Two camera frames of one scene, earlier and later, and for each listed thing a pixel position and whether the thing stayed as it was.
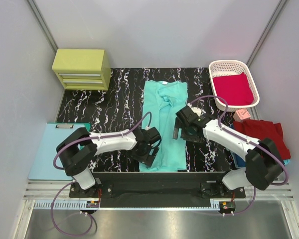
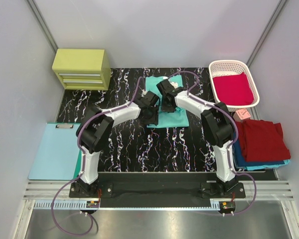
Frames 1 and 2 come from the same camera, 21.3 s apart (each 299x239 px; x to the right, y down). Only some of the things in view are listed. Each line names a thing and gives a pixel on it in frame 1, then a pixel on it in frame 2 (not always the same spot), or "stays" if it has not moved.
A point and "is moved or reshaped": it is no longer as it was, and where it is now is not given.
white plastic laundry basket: x=232 y=80 stays
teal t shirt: x=163 y=99 is moved or reshaped
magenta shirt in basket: x=234 y=89 stays
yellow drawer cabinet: x=78 y=69 stays
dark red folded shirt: x=260 y=129 stays
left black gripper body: x=149 y=157 -> x=154 y=115
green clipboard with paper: x=43 y=167 stays
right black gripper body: x=185 y=134 -> x=165 y=108
